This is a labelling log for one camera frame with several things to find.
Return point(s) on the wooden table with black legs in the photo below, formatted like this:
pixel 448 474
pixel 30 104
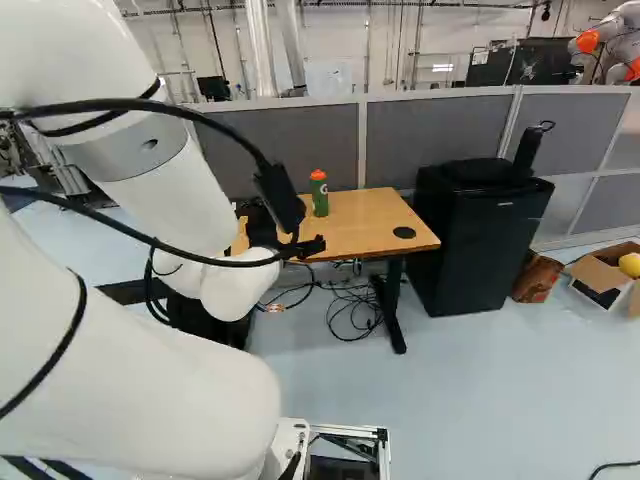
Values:
pixel 365 220

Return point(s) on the brown crumpled bag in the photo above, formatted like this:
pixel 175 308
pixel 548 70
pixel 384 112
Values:
pixel 537 280

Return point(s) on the black cabinet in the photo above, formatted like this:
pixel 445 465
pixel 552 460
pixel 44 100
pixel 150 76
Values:
pixel 475 240

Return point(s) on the grey office partition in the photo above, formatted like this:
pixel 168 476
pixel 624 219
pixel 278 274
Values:
pixel 430 135

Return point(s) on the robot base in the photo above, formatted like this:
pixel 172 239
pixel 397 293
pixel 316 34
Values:
pixel 350 440

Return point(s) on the yellow object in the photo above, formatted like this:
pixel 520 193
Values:
pixel 631 265

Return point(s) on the green bottle with orange cap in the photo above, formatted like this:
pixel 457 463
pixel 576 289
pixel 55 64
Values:
pixel 320 200

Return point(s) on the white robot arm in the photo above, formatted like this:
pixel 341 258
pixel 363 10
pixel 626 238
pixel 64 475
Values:
pixel 150 400

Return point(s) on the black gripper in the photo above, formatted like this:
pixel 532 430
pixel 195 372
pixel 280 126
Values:
pixel 281 196

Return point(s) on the open cardboard box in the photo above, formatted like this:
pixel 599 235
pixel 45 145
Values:
pixel 592 272

